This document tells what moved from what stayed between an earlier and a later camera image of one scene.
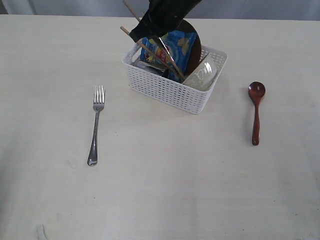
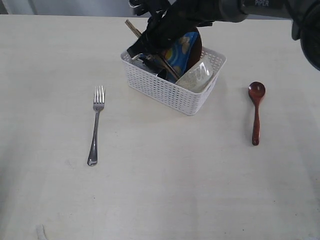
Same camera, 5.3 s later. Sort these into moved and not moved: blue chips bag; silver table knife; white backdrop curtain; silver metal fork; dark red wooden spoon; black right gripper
Moved: silver table knife; black right gripper
Not moved: silver metal fork; dark red wooden spoon; blue chips bag; white backdrop curtain
